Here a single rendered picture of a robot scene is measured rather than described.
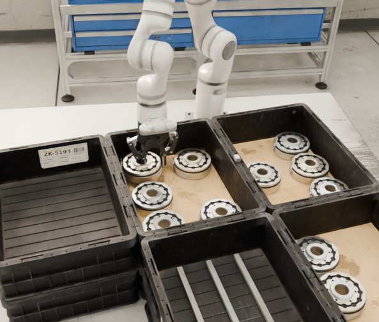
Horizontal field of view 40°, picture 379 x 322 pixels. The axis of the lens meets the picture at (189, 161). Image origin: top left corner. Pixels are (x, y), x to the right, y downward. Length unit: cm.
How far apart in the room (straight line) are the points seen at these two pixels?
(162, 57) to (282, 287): 57
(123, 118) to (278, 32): 169
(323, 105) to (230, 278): 104
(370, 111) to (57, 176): 241
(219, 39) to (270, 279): 68
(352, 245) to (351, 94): 238
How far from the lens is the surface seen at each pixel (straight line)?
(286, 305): 116
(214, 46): 151
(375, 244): 134
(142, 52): 121
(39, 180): 145
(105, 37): 321
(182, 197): 136
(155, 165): 139
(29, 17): 412
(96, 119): 190
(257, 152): 153
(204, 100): 161
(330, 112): 203
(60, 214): 134
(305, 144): 155
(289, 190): 142
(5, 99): 348
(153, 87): 124
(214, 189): 139
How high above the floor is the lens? 174
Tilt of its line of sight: 38 degrees down
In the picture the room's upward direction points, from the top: 2 degrees clockwise
